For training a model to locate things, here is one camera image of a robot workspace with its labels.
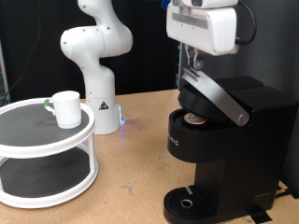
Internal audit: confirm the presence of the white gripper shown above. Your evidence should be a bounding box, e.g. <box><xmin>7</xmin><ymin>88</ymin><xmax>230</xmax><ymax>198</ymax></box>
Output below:
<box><xmin>165</xmin><ymin>4</ymin><xmax>240</xmax><ymax>71</ymax></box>

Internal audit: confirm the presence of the white coffee pod orange rim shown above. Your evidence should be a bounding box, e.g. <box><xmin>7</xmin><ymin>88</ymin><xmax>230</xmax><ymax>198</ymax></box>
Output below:
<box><xmin>182</xmin><ymin>111</ymin><xmax>207</xmax><ymax>125</ymax></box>

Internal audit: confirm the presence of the black Keurig coffee machine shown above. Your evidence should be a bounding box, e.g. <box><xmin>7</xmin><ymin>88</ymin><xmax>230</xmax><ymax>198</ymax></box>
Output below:
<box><xmin>163</xmin><ymin>67</ymin><xmax>299</xmax><ymax>224</ymax></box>

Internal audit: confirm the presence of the white mug with green mark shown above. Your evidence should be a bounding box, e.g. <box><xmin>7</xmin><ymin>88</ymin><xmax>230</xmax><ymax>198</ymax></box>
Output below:
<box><xmin>43</xmin><ymin>90</ymin><xmax>82</xmax><ymax>130</ymax></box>

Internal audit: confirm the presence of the black tape strip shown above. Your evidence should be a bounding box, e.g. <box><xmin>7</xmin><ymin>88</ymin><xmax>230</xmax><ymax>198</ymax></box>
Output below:
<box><xmin>247</xmin><ymin>204</ymin><xmax>274</xmax><ymax>224</ymax></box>

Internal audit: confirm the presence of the white two-tier turntable shelf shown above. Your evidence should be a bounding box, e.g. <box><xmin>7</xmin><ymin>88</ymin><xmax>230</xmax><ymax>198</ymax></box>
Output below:
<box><xmin>0</xmin><ymin>97</ymin><xmax>99</xmax><ymax>209</ymax></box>

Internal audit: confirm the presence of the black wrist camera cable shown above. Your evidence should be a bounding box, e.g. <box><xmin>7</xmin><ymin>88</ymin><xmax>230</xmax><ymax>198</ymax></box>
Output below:
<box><xmin>234</xmin><ymin>1</ymin><xmax>257</xmax><ymax>47</ymax></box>

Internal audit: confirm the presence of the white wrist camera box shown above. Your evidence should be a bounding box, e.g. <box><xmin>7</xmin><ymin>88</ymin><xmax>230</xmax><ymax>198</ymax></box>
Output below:
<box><xmin>181</xmin><ymin>0</ymin><xmax>239</xmax><ymax>9</ymax></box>

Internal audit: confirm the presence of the black power cable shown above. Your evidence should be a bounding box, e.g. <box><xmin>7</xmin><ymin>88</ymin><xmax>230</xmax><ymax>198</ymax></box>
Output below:
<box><xmin>274</xmin><ymin>186</ymin><xmax>295</xmax><ymax>199</ymax></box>

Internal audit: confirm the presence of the thin black hanging cable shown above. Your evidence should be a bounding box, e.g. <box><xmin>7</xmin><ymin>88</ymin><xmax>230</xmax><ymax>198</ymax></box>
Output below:
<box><xmin>0</xmin><ymin>0</ymin><xmax>45</xmax><ymax>106</ymax></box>

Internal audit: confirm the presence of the grey metal rack post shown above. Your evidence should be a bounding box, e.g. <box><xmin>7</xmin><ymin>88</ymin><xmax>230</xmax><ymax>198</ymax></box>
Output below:
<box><xmin>0</xmin><ymin>40</ymin><xmax>9</xmax><ymax>101</ymax></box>

